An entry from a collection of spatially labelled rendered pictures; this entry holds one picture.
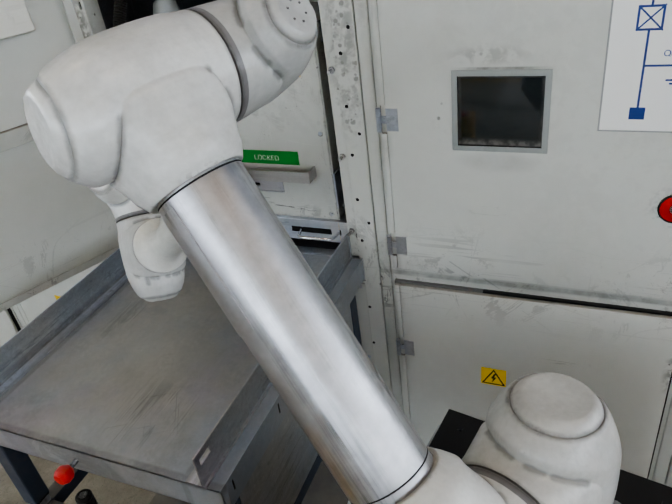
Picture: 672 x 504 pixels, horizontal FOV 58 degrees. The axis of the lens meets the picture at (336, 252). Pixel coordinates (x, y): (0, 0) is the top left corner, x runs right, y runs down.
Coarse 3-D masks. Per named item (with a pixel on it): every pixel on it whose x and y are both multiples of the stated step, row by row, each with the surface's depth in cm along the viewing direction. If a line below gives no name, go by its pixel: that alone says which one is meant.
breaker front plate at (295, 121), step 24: (312, 72) 130; (288, 96) 136; (312, 96) 133; (264, 120) 141; (288, 120) 139; (312, 120) 137; (264, 144) 145; (288, 144) 143; (312, 144) 140; (264, 168) 149; (288, 168) 146; (264, 192) 153; (288, 192) 150; (312, 192) 148; (312, 216) 152; (336, 216) 149
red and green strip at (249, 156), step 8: (248, 152) 148; (256, 152) 147; (264, 152) 146; (272, 152) 145; (280, 152) 145; (288, 152) 144; (296, 152) 143; (248, 160) 149; (256, 160) 148; (264, 160) 148; (272, 160) 147; (280, 160) 146; (288, 160) 145; (296, 160) 144
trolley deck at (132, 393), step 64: (320, 256) 151; (128, 320) 138; (192, 320) 135; (64, 384) 122; (128, 384) 119; (192, 384) 117; (64, 448) 107; (128, 448) 105; (192, 448) 104; (256, 448) 105
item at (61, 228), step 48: (0, 0) 128; (48, 0) 137; (0, 48) 133; (48, 48) 140; (0, 96) 136; (0, 144) 137; (0, 192) 142; (48, 192) 150; (0, 240) 145; (48, 240) 154; (96, 240) 163; (0, 288) 149
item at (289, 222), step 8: (280, 216) 154; (288, 216) 154; (296, 216) 153; (344, 216) 150; (288, 224) 154; (296, 224) 153; (304, 224) 152; (312, 224) 151; (320, 224) 150; (328, 224) 149; (344, 224) 148; (288, 232) 156; (296, 232) 155; (304, 232) 154; (312, 232) 153; (320, 232) 152; (328, 232) 151; (344, 232) 149
